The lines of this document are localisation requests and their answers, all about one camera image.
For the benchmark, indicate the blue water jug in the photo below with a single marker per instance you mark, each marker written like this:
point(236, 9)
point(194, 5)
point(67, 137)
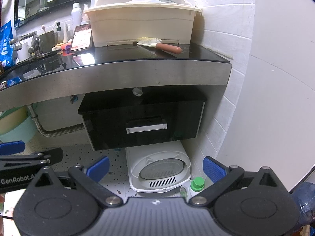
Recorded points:
point(305, 204)

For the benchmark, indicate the wall mirror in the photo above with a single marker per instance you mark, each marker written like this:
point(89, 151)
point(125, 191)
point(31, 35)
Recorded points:
point(27, 2)

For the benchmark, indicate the steel-edged black counter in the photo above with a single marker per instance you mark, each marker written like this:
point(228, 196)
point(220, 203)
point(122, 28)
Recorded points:
point(147, 70)

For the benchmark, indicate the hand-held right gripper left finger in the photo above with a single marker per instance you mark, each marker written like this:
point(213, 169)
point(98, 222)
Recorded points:
point(99, 168)

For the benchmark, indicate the green-capped detergent bottle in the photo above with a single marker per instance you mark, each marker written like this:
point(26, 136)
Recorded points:
point(196, 184)

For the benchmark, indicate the white perforated basket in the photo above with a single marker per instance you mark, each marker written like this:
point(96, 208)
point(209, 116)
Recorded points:
point(32, 147)

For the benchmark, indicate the white spray bottle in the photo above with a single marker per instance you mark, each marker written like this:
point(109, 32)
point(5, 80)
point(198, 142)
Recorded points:
point(76, 13)

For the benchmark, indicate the cream dish rack box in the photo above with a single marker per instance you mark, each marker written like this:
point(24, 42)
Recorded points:
point(137, 24)

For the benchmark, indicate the dark green mug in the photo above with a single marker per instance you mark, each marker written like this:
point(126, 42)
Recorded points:
point(46, 40)

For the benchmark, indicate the black-capped pump bottle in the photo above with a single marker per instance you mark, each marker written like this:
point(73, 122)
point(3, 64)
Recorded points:
point(58, 28)

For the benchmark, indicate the white plastic hook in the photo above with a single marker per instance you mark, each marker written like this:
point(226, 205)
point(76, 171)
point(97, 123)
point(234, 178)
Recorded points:
point(137, 92)

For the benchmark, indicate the smartphone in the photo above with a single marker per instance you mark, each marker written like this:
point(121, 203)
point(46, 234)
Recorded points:
point(81, 38)

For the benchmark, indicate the white tube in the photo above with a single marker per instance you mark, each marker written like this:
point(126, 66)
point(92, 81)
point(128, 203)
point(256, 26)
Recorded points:
point(66, 35)

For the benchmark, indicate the white plastic litter box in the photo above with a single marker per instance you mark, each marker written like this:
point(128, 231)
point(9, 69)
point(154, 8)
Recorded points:
point(137, 159)

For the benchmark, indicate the white cup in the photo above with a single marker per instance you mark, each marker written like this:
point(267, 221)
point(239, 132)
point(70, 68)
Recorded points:
point(22, 52)

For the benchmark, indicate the blue printed packet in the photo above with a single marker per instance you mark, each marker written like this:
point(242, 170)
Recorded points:
point(5, 44)

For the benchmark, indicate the light green plastic basin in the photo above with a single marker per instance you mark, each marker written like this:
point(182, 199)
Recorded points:
point(14, 130)

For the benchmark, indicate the chrome faucet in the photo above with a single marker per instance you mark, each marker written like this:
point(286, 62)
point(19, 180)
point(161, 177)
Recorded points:
point(33, 43)

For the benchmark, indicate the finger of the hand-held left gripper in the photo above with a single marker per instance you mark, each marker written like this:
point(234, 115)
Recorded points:
point(12, 147)
point(55, 156)

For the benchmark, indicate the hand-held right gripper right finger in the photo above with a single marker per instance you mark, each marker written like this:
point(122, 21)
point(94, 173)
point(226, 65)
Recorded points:
point(214, 169)

